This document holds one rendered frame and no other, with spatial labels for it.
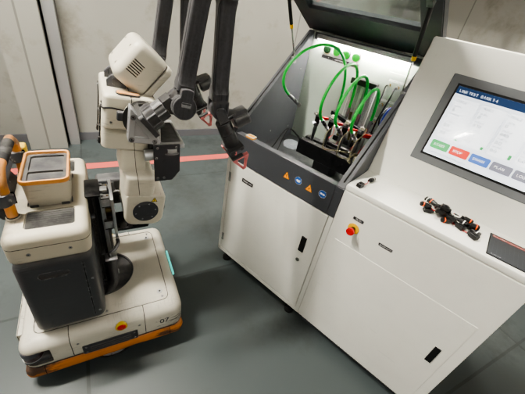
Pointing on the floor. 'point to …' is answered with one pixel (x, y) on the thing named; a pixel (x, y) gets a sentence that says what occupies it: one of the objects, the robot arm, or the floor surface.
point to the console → (417, 248)
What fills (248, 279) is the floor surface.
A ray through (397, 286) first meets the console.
